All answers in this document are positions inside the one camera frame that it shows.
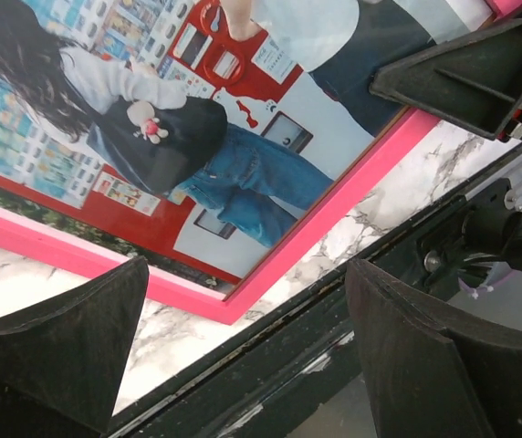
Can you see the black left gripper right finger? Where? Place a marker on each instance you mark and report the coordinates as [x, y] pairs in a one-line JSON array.
[[432, 370]]

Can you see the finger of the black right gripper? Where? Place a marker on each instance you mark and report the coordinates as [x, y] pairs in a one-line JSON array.
[[474, 81]]

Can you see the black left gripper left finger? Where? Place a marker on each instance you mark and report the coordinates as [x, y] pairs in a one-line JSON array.
[[62, 360]]

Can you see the pink photo frame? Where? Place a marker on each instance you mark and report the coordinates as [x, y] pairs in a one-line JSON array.
[[334, 196]]

